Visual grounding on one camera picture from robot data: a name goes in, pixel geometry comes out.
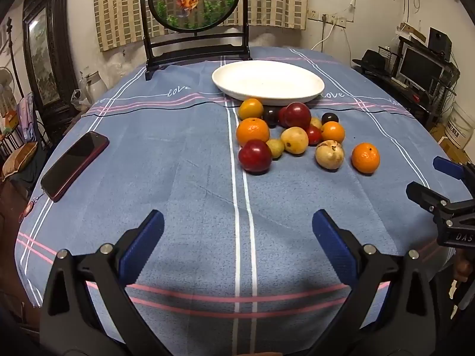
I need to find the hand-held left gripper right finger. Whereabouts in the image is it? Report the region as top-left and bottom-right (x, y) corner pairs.
(312, 209), (438, 356)

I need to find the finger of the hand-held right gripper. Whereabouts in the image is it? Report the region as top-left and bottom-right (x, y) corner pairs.
(433, 156), (475, 185)
(406, 181), (475, 229)

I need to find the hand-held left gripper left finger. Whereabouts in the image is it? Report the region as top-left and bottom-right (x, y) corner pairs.
(39, 209), (171, 356)

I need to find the brown spotted round fruit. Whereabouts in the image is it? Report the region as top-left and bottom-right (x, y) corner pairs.
(315, 140), (345, 171)

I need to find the small red cherry tomato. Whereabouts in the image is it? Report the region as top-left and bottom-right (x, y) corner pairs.
(305, 125), (323, 146)

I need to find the large yellow loquat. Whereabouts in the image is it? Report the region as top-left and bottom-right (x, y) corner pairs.
(280, 126), (309, 155)

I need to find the small yellow loquat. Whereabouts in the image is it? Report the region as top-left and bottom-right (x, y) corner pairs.
(266, 139), (285, 159)

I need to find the large orange mandarin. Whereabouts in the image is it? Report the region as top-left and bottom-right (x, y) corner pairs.
(236, 117), (270, 147)

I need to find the yellow-orange mandarin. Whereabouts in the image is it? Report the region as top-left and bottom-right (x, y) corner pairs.
(238, 98), (265, 120)

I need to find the white oval plate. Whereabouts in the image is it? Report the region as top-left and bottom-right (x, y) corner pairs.
(211, 60), (324, 107)

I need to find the white plastic bucket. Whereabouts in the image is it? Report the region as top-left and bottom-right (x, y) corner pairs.
(443, 102), (475, 149)

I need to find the blue striped tablecloth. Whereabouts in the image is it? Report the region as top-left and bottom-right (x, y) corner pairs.
(15, 46), (468, 356)

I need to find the black computer desk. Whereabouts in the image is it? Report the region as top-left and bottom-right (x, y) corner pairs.
(352, 59), (461, 130)

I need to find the computer monitor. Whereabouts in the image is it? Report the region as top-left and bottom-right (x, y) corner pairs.
(399, 45), (445, 91)

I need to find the red smartphone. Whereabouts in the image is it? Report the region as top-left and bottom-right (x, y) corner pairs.
(40, 131), (110, 203)

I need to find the black speaker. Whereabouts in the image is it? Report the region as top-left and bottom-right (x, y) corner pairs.
(428, 27), (452, 62)

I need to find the black hat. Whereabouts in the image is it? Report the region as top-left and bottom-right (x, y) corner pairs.
(352, 49), (388, 73)

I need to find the cardboard piece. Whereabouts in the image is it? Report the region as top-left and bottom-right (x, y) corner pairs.
(399, 22), (427, 43)

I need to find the brown cushion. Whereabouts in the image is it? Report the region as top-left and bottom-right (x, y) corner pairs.
(2, 142), (39, 182)

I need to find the clear plastic bag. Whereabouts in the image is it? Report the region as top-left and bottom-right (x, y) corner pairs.
(70, 89), (90, 110)

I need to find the white kettle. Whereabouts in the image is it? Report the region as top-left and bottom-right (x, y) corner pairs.
(80, 70), (108, 104)

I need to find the dark wooden framed picture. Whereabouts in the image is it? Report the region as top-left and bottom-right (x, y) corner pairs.
(22, 0), (80, 134)

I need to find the white floor fan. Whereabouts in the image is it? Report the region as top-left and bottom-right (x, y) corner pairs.
(0, 67), (17, 115)

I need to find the checked beige curtain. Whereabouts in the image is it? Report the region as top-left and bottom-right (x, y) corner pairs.
(93, 0), (308, 53)

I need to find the round goldfish screen black stand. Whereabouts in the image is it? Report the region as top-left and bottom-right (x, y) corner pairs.
(138, 0), (254, 81)

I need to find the red keychain charm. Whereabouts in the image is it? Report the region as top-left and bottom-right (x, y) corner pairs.
(18, 195), (47, 223)

